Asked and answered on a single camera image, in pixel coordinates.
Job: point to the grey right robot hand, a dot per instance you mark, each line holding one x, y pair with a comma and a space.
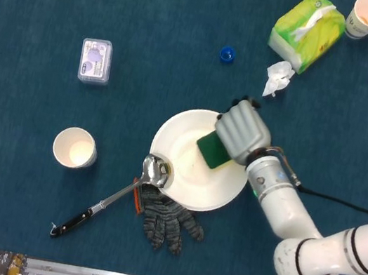
244, 130

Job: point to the green yellow sponge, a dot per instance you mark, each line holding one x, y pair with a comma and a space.
212, 149

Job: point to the white round plate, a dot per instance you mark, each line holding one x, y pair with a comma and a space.
196, 186

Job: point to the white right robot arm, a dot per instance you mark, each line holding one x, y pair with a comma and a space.
298, 218

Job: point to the crumpled white tissue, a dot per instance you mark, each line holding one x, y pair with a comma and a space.
277, 77

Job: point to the blue bottle cap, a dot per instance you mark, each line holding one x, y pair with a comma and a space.
227, 54

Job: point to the green yellow tissue pack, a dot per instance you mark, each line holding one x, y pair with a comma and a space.
305, 34

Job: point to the grey striped knit glove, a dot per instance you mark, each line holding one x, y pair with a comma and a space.
169, 218

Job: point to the clear plastic box with label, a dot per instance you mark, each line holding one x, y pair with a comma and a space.
95, 61

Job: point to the plain white paper cup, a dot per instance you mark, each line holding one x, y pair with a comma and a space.
73, 147

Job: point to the crinkled clear plastic bag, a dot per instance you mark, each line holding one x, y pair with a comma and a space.
3, 264

